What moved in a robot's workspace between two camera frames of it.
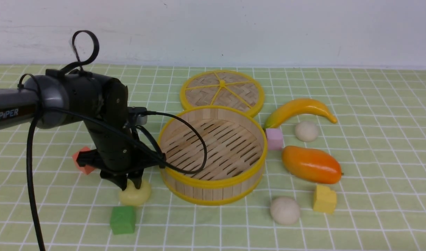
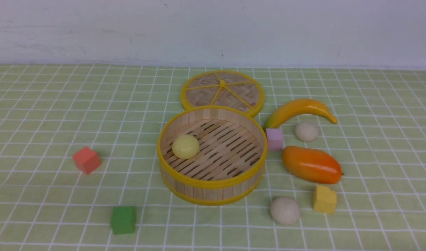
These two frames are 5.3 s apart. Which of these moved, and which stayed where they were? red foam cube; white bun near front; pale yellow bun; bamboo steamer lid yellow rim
Moved: pale yellow bun
Stayed: bamboo steamer lid yellow rim; white bun near front; red foam cube
